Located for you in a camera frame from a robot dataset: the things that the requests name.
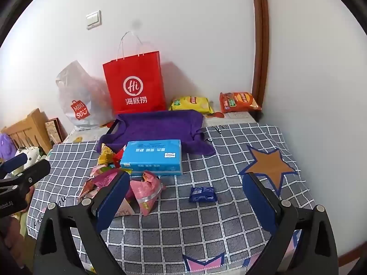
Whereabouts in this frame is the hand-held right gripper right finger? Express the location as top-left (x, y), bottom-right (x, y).
top-left (242, 172), bottom-right (339, 275)

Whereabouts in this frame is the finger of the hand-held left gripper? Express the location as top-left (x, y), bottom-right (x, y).
top-left (8, 158), bottom-right (51, 191)
top-left (0, 153), bottom-right (28, 176)

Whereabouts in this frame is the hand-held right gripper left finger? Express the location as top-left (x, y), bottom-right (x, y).
top-left (34, 171), bottom-right (132, 275)

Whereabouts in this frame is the pale pink snack packet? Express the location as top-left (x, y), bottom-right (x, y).
top-left (113, 198), bottom-right (135, 217)

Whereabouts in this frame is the red snack packet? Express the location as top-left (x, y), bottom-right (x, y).
top-left (112, 146), bottom-right (127, 168)

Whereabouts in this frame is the yellow snack packet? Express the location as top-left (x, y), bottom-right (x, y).
top-left (97, 145), bottom-right (115, 165)

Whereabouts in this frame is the purple cloth basket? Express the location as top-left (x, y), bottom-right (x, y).
top-left (99, 110), bottom-right (216, 157)

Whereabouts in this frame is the white floral cloth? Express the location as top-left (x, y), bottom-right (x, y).
top-left (13, 147), bottom-right (48, 175)

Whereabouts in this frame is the purple plush toy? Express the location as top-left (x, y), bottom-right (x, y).
top-left (0, 133), bottom-right (18, 161)

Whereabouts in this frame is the wooden headboard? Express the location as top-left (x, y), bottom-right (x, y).
top-left (1, 108), bottom-right (53, 155)

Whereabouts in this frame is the patterned cardboard box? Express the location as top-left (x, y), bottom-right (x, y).
top-left (44, 117), bottom-right (69, 145)

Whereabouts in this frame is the small blue snack packet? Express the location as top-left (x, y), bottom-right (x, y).
top-left (189, 186), bottom-right (218, 203)

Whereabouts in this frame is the blue tissue box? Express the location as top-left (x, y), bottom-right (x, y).
top-left (120, 139), bottom-right (183, 176)

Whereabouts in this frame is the grey checked blanket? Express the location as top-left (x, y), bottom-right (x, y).
top-left (26, 123), bottom-right (317, 275)

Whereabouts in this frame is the white plastic shopping bag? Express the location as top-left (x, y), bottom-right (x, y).
top-left (56, 60), bottom-right (115, 132)

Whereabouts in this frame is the orange chips bag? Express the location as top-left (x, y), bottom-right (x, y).
top-left (220, 92), bottom-right (262, 113)

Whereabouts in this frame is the red paper bag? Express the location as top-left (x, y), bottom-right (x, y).
top-left (103, 31), bottom-right (167, 115)

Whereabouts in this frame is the yellow chips bag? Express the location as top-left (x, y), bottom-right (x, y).
top-left (169, 96), bottom-right (215, 114)

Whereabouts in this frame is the brown wooden door frame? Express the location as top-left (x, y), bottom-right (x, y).
top-left (249, 0), bottom-right (270, 122)

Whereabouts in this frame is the white light switch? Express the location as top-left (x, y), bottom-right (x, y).
top-left (86, 10), bottom-right (102, 30)

